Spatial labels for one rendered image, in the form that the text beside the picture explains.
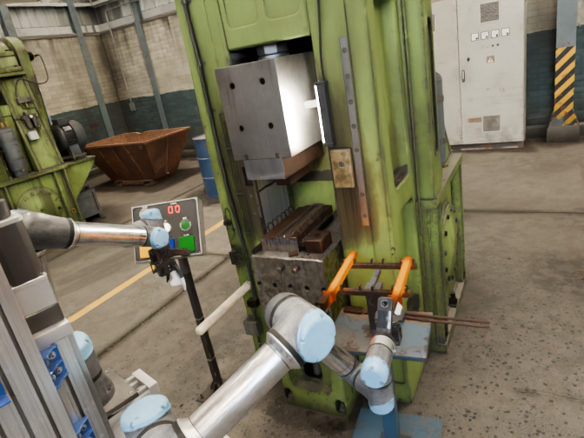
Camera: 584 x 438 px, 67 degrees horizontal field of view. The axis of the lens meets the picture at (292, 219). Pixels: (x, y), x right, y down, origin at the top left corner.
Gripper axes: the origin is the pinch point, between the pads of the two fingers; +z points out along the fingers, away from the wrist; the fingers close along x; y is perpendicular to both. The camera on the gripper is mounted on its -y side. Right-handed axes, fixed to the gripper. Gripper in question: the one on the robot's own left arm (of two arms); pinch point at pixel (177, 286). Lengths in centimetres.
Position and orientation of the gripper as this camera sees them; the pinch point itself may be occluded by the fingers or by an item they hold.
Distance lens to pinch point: 197.8
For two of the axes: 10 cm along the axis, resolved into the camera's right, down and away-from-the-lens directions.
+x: 7.1, 1.2, -6.9
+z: 1.7, 9.2, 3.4
